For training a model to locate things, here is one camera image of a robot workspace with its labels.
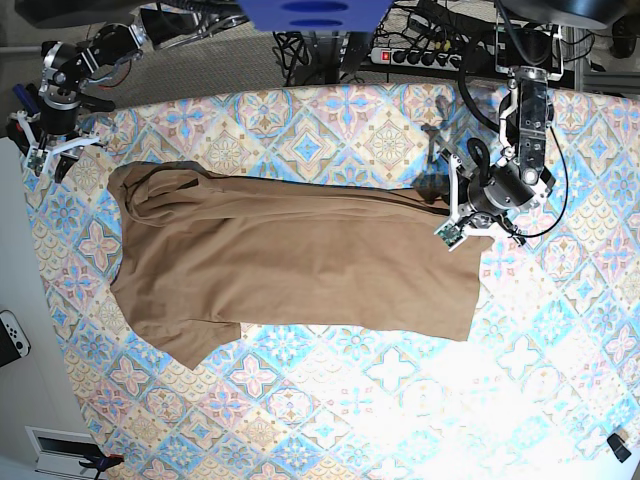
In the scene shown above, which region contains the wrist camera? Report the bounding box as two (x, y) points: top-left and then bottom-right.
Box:
(26, 149), (47, 177)
(434, 222), (466, 252)

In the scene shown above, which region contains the brown t-shirt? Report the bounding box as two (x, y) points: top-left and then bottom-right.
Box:
(108, 162), (492, 368)

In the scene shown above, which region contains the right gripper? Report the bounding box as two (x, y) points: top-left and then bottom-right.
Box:
(8, 102), (103, 183)

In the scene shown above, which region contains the orange black clamp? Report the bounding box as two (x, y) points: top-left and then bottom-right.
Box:
(79, 445), (125, 478)

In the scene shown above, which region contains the black corner clamp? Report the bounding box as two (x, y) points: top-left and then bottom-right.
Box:
(606, 433), (631, 463)

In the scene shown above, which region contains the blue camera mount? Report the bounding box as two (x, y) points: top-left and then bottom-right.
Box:
(238, 0), (392, 32)

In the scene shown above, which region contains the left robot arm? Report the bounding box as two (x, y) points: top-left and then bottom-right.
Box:
(435, 1), (563, 250)

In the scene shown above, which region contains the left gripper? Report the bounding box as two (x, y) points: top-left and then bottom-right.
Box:
(443, 152), (553, 246)

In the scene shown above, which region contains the white power strip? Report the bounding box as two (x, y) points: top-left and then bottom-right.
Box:
(369, 47), (462, 72)

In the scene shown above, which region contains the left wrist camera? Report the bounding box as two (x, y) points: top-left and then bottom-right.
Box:
(434, 222), (466, 252)

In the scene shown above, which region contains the game console controller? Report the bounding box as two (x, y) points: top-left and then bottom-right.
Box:
(0, 310), (31, 367)

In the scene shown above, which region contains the red black clamp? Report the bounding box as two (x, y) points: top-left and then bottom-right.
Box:
(6, 120), (35, 157)

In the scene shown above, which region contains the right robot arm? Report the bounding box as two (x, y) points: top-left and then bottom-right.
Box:
(6, 1), (248, 182)

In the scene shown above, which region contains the patterned tablecloth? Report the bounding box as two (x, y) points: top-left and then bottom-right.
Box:
(22, 83), (639, 479)

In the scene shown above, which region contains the white framed device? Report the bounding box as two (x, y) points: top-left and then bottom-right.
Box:
(25, 426), (101, 479)

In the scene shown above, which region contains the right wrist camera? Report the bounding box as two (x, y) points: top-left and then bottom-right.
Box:
(26, 149), (47, 177)

